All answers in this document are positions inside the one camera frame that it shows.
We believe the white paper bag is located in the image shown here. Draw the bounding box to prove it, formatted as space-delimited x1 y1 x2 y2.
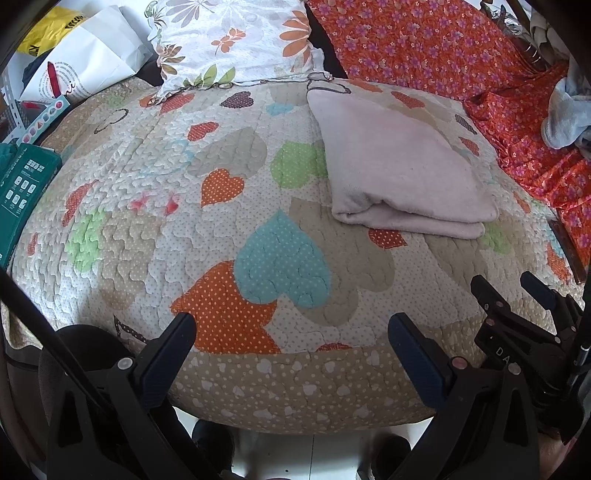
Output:
18 4 155 104

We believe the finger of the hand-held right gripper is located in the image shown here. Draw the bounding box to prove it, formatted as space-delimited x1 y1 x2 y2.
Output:
471 275 509 319
521 271 557 310

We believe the green flat package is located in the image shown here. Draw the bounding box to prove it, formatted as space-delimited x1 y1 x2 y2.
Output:
0 143 63 268

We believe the yellow plastic bag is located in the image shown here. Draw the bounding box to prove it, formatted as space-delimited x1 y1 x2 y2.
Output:
16 6 88 56

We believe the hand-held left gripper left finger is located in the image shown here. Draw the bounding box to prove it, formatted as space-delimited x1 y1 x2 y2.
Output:
46 311 198 480

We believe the pink printed garment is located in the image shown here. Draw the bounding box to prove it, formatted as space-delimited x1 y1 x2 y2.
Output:
307 80 500 240

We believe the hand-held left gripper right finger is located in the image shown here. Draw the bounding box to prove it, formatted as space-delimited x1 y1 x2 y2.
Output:
388 312 541 480

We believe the white floral pillow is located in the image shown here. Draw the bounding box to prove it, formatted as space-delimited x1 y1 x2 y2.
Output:
144 0 331 104

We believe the grey blue cloth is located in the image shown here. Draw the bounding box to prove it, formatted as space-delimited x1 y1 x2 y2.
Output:
542 60 591 148

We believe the heart pattern quilt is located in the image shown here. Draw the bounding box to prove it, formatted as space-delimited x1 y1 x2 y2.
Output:
9 76 583 435

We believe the long heart print box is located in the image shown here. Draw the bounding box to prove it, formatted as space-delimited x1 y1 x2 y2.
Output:
2 97 70 146

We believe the orange floral cloth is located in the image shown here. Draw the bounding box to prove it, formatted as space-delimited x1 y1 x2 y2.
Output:
307 0 591 259

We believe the brown wooden board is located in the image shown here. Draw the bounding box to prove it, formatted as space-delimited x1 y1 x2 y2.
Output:
549 219 588 284

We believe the dark round object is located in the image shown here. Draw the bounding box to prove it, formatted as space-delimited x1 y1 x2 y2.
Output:
4 324 139 384

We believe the person's right forearm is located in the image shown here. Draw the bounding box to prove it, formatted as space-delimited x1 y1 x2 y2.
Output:
538 436 571 480

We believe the black shoe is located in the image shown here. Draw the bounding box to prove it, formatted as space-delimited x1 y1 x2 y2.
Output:
191 420 234 480
369 434 411 480

